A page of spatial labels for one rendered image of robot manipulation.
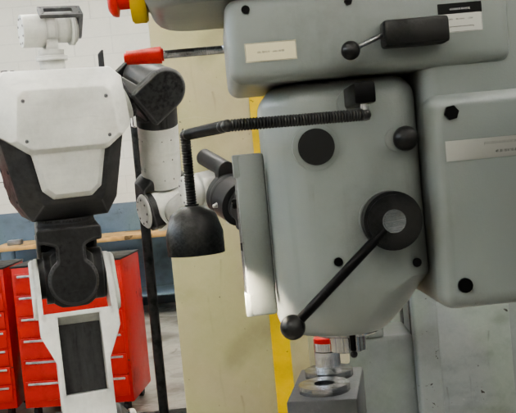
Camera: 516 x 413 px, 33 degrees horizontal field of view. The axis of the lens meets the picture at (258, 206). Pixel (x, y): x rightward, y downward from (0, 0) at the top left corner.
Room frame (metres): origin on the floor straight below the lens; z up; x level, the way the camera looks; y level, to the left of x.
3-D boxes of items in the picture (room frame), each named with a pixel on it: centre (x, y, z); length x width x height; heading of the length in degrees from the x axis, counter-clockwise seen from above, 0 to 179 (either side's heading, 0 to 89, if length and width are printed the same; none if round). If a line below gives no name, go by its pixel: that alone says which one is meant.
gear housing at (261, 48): (1.16, -0.14, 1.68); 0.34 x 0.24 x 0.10; 92
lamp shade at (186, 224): (1.10, 0.08, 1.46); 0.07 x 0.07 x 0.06
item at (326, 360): (1.62, -0.10, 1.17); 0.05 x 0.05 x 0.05
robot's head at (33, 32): (1.81, 0.39, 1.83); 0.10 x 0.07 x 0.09; 114
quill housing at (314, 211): (1.16, -0.11, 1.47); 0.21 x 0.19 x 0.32; 2
